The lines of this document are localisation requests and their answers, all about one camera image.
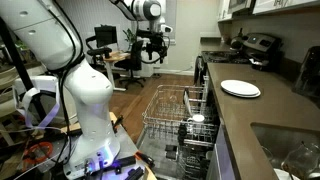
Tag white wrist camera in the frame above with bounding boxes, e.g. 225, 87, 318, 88
159, 23, 174, 34

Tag green potted plant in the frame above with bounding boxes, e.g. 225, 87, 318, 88
122, 27, 138, 51

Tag open dishwasher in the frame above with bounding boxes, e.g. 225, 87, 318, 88
135, 74, 228, 180

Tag orange cable coil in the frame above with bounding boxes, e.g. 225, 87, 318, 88
22, 141, 54, 165

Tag clear glass pitcher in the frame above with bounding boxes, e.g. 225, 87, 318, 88
281, 141, 320, 180

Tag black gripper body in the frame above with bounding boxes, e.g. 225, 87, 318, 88
143, 29, 169, 55

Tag black steel stove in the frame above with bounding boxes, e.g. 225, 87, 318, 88
194, 32, 284, 88

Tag white dish in sink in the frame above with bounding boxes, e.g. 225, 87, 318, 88
273, 167, 299, 180

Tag black clamp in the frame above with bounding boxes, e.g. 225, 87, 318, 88
114, 155, 148, 180

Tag white flat strap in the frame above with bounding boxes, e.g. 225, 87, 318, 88
12, 87, 62, 130

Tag dishwasher wire rack with dishes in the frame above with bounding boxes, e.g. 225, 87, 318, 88
142, 84, 220, 145

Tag black computer monitor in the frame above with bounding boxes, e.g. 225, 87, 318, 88
93, 25, 118, 49

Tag black stand pole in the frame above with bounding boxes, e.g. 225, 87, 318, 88
0, 16, 46, 122

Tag black office chair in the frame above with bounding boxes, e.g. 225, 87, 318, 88
85, 34, 114, 71
114, 39, 147, 90

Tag orange black hand tool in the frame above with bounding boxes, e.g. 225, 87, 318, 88
134, 150, 156, 169

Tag white sink cabinet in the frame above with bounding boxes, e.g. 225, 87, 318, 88
205, 122, 242, 180

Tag white plate standing upright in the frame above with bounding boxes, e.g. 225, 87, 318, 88
182, 87, 193, 117

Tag wooden desk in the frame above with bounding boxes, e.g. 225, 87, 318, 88
102, 50, 132, 93

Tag black shallow pan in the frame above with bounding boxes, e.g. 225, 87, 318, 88
249, 57, 273, 72

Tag dark kettle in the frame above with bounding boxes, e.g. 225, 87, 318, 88
229, 27, 249, 52

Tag white wall cabinets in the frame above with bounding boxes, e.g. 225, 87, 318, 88
217, 0, 320, 23

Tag white cup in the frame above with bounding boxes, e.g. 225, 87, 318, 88
187, 114, 206, 127

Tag steel kitchen sink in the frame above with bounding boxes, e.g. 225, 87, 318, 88
250, 121, 320, 180

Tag clear drinking glass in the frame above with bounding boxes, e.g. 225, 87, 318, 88
167, 93, 179, 104

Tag light wooden board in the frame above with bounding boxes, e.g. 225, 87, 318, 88
59, 111, 119, 134

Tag grey metal robot table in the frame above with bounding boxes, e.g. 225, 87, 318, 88
64, 111, 158, 180

